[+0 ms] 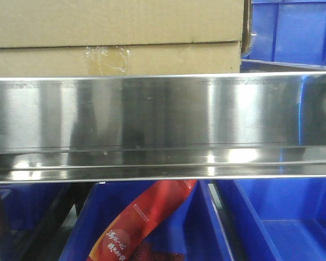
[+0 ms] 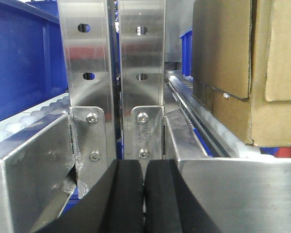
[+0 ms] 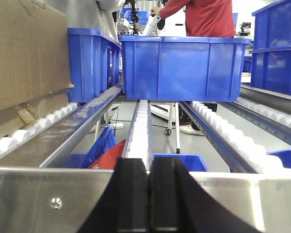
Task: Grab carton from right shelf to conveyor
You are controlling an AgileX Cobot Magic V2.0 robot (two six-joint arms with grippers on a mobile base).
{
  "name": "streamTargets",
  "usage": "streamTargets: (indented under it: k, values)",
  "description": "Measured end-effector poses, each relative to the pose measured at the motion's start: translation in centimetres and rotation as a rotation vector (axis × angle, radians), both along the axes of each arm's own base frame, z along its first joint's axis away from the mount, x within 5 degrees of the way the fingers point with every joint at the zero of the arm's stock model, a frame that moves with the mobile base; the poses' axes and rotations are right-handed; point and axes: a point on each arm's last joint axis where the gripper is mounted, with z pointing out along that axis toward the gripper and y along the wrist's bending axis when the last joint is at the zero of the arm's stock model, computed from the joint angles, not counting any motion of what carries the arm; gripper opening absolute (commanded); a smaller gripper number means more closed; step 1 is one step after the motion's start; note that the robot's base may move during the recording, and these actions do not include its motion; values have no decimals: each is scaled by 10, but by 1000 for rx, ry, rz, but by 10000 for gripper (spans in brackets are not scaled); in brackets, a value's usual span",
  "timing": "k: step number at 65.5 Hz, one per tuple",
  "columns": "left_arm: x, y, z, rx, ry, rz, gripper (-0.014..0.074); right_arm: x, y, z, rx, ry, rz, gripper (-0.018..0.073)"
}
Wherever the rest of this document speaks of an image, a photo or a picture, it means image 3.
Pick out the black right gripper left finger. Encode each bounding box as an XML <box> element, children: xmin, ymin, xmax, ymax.
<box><xmin>78</xmin><ymin>158</ymin><xmax>149</xmax><ymax>233</ymax></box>

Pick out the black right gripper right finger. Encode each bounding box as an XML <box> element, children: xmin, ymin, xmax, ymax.
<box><xmin>149</xmin><ymin>157</ymin><xmax>258</xmax><ymax>233</ymax></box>

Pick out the brown cardboard carton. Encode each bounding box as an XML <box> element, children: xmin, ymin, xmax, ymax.
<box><xmin>0</xmin><ymin>0</ymin><xmax>71</xmax><ymax>138</ymax></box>

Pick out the blue bin lower shelf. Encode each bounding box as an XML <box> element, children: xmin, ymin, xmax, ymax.
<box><xmin>60</xmin><ymin>125</ymin><xmax>291</xmax><ymax>174</ymax></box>

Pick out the metal roller shelf rack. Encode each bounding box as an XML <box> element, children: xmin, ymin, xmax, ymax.
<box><xmin>0</xmin><ymin>83</ymin><xmax>291</xmax><ymax>233</ymax></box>

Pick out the red flat packet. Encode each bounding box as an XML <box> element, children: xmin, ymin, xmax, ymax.
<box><xmin>87</xmin><ymin>139</ymin><xmax>126</xmax><ymax>169</ymax></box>

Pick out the white wheeled stand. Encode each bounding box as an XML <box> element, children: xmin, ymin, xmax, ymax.
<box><xmin>150</xmin><ymin>102</ymin><xmax>180</xmax><ymax>154</ymax></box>

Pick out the blue plastic bin centre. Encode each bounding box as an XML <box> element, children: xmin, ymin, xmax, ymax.
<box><xmin>119</xmin><ymin>35</ymin><xmax>251</xmax><ymax>102</ymax></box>

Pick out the blue plastic bin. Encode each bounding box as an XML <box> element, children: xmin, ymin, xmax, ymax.
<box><xmin>119</xmin><ymin>35</ymin><xmax>251</xmax><ymax>102</ymax></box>
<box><xmin>67</xmin><ymin>28</ymin><xmax>121</xmax><ymax>103</ymax></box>

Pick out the blue plastic bin left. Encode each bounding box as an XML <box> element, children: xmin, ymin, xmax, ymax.
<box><xmin>67</xmin><ymin>28</ymin><xmax>121</xmax><ymax>103</ymax></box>

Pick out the blue stacked bins right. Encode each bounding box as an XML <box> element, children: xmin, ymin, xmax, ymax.
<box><xmin>250</xmin><ymin>0</ymin><xmax>291</xmax><ymax>96</ymax></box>

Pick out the person in red sweater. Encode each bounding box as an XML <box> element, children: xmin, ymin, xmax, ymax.
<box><xmin>150</xmin><ymin>0</ymin><xmax>236</xmax><ymax>38</ymax></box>

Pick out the person in grey top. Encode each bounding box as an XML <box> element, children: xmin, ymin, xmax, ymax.
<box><xmin>44</xmin><ymin>0</ymin><xmax>125</xmax><ymax>41</ymax></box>

